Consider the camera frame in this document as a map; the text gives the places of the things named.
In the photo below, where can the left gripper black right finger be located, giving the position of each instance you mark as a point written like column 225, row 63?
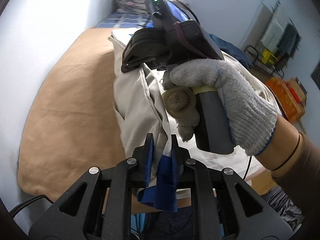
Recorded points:
column 180, row 171

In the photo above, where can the right hand grey knit glove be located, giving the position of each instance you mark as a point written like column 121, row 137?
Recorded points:
column 251, row 118

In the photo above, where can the blue plaid bed sheet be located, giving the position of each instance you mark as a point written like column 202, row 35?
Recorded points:
column 126, row 20

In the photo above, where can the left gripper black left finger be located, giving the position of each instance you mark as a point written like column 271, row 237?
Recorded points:
column 144, row 155

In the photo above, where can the grey and blue work jacket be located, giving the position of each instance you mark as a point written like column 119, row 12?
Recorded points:
column 139, row 109

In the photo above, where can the striped grey fabric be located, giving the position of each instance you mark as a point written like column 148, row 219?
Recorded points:
column 284, row 207

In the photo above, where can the dark navy clothes pile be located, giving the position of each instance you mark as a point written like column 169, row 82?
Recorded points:
column 233, row 51

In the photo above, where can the right forearm brown sleeve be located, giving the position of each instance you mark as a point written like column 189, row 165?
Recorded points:
column 293, row 161

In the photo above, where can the orange storage box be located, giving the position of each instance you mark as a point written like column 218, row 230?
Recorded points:
column 290, row 108

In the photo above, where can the tan bed blanket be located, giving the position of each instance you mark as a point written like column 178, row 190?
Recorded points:
column 72, row 124

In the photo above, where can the black metal rack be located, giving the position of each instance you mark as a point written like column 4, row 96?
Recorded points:
column 263, row 62

